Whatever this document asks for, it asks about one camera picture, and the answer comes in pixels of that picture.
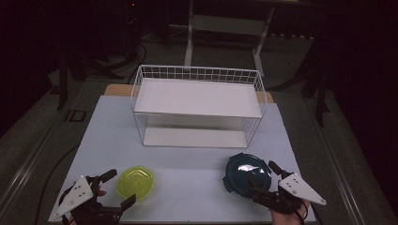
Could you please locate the glass container with blue lid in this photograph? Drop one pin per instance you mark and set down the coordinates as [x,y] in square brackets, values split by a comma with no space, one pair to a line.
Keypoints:
[241,173]

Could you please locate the person's right hand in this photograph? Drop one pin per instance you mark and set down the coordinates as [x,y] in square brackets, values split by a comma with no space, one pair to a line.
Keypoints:
[289,219]

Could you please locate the dark device with red light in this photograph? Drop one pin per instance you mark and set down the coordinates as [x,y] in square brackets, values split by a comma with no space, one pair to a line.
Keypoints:
[132,12]

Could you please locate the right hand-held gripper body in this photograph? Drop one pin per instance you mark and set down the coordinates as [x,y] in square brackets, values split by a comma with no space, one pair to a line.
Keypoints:
[297,187]

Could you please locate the black floor socket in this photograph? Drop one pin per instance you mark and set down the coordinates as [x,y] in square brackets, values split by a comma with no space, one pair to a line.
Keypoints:
[75,116]

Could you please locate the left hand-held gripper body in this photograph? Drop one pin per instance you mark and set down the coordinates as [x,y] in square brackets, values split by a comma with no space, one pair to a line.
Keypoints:
[78,193]

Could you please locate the metal floor rail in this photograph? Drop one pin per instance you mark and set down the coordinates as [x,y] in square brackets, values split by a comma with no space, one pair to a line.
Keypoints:
[25,168]
[338,162]

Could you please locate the person's left hand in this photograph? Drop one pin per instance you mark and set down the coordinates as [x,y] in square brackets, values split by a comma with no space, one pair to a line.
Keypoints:
[100,192]

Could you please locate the white metal stand frame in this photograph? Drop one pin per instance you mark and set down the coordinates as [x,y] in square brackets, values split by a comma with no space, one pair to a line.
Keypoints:
[188,47]

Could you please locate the pale blue table mat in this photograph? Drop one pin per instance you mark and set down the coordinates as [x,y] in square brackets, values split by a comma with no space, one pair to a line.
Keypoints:
[194,190]

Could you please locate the green plastic bowl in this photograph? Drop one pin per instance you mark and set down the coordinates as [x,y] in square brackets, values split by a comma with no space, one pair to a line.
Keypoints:
[135,182]

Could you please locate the black stand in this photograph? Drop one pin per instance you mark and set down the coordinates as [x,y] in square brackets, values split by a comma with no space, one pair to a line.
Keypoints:
[62,87]
[320,103]

